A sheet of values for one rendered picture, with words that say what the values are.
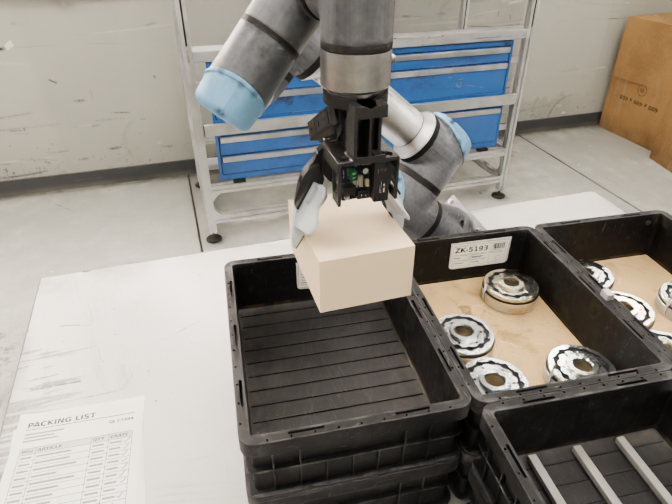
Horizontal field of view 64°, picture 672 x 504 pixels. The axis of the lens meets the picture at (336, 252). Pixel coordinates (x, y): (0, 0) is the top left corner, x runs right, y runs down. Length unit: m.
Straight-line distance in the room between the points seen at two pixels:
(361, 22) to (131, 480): 0.75
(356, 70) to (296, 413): 0.50
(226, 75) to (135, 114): 2.86
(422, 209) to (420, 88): 1.69
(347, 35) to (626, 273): 0.86
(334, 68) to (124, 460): 0.71
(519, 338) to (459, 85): 2.08
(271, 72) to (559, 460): 0.63
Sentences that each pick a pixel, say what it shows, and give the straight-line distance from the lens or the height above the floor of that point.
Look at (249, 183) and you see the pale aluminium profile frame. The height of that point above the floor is 0.30.
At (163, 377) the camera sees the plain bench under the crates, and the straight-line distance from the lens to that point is 1.11.
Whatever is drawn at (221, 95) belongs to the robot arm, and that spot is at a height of 1.29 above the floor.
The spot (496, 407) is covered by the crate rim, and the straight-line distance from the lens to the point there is 0.74.
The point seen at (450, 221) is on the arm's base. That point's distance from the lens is 1.25.
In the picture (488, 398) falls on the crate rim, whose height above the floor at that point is 0.93.
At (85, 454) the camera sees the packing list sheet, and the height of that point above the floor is 0.70.
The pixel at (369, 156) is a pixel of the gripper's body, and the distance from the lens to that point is 0.59.
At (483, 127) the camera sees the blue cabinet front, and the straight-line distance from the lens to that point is 3.09.
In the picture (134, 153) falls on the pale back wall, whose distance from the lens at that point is 3.56.
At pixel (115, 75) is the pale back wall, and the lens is 3.42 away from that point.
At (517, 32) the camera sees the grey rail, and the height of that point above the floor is 0.92.
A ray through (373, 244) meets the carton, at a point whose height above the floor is 1.12.
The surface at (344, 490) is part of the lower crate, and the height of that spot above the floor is 0.80.
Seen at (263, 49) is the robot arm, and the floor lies 1.33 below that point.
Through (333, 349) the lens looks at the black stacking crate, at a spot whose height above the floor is 0.83.
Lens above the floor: 1.47
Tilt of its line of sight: 33 degrees down
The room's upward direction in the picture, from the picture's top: straight up
